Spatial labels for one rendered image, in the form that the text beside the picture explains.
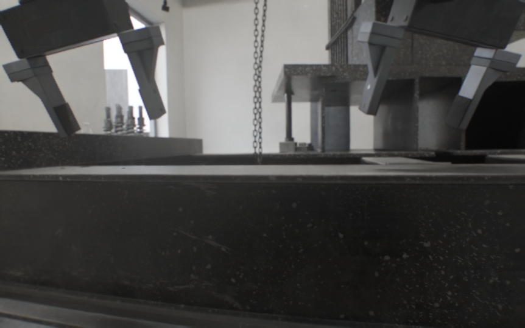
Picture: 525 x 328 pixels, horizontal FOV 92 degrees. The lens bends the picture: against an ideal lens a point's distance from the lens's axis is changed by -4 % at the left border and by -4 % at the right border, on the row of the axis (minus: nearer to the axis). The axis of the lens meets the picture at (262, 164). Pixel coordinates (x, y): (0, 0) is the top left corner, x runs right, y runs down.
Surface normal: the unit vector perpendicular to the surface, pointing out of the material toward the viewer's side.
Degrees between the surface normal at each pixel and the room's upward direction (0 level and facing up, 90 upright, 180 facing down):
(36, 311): 0
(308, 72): 90
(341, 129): 90
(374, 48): 113
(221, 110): 90
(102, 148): 90
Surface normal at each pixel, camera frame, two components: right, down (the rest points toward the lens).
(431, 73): 0.04, 0.07
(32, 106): 0.98, 0.00
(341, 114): -0.30, 0.07
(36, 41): -0.06, 0.46
